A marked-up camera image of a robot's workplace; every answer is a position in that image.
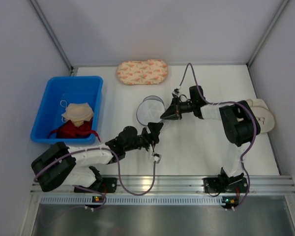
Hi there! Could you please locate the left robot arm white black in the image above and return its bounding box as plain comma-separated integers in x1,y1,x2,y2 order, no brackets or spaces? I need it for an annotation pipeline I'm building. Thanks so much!
31,122,164,193

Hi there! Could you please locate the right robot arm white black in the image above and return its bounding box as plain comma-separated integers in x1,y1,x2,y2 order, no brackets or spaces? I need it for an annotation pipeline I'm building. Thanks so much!
160,86,261,185

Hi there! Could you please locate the floral patterned laundry bag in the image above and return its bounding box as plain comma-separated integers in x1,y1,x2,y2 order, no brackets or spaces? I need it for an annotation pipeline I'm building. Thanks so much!
116,59,169,86

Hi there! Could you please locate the beige bra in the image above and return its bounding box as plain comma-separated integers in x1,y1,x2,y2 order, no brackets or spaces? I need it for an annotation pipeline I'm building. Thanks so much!
59,100,94,122

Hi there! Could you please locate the red bra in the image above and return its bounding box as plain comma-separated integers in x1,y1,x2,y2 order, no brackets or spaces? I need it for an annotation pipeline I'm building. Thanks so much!
47,119,101,142

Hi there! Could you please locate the blue plastic bin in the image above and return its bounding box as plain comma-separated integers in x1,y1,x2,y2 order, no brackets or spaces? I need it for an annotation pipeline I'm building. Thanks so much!
30,76,103,146

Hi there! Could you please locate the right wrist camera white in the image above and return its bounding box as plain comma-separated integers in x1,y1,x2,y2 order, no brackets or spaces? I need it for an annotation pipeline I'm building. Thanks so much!
172,86,181,98

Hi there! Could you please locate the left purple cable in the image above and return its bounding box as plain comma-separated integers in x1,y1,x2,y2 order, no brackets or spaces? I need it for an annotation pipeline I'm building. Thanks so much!
33,147,158,209

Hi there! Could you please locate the purple cable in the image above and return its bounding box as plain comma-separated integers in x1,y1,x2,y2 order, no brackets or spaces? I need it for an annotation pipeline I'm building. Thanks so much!
33,147,158,209
178,62,258,212

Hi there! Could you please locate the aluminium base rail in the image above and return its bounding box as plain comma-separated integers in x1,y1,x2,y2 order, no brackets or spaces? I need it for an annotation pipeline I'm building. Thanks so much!
30,147,295,205

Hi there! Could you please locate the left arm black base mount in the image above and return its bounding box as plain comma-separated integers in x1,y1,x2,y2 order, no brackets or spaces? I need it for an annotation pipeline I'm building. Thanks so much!
74,177,118,194

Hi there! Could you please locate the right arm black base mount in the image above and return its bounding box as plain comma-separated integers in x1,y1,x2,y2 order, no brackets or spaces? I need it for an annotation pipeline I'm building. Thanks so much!
203,175,248,196

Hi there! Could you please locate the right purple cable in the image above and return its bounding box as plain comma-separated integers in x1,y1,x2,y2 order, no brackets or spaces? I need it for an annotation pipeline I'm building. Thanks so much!
178,62,258,212

